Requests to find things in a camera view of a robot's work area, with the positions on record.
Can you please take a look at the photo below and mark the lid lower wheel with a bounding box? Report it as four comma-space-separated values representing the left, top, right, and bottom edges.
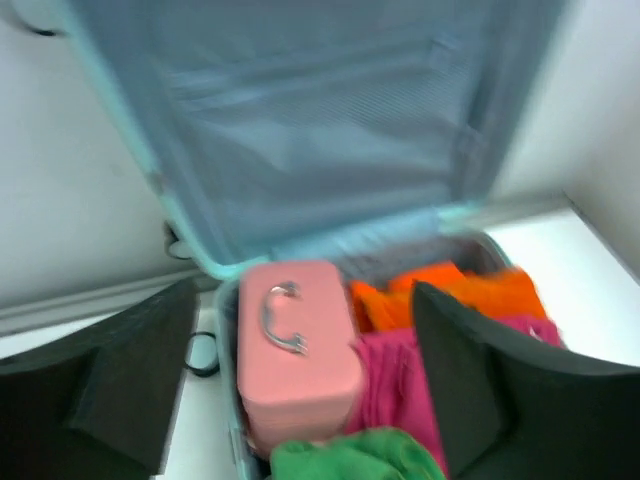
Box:
163, 223, 192, 260

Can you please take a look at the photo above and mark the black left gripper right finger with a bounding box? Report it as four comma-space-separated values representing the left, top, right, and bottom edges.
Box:
412, 283, 639, 479

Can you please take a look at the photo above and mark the magenta cloth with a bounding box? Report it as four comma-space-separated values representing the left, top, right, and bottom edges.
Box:
344, 314, 565, 479

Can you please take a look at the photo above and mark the rear left suitcase wheel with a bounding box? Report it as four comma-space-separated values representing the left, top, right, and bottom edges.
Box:
185, 331, 220, 378

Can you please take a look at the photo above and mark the orange garment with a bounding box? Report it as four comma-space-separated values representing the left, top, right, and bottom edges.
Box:
350, 262, 548, 333

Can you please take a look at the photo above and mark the light blue suitcase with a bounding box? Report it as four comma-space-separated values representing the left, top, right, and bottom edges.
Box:
41, 1, 564, 479

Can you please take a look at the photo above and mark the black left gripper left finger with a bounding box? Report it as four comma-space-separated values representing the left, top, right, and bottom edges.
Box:
1, 280, 199, 480

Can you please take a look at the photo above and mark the chrome case handle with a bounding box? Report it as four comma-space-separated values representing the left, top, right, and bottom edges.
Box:
260, 281, 308, 356

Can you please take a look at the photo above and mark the pink cosmetic case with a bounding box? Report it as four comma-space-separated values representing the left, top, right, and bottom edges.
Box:
237, 260, 363, 457

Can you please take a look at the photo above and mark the green cloth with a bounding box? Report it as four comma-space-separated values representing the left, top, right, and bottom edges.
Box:
269, 427, 445, 480

